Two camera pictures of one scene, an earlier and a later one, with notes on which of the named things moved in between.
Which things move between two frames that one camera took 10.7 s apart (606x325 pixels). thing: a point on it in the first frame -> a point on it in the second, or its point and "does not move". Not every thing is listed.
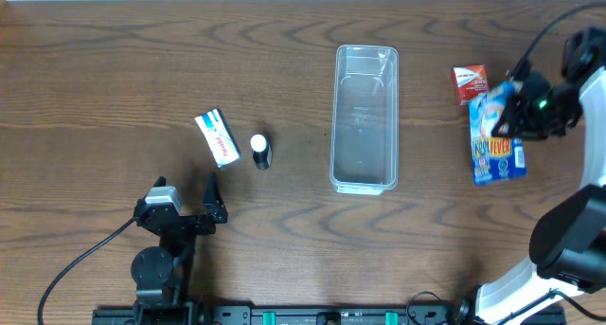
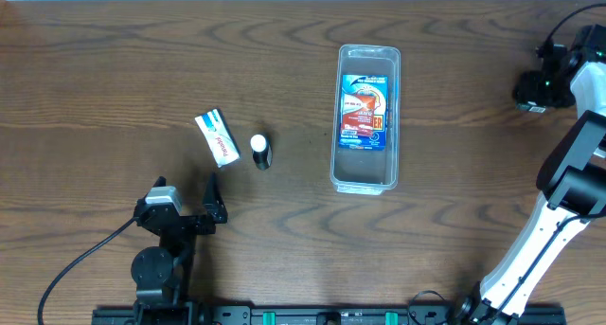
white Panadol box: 217,137 does not move
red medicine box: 471,81 -> 358,113
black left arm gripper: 187,222 does not move
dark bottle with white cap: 261,152 does not move
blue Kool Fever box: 493,158 -> 364,113
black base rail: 350,315 does not move
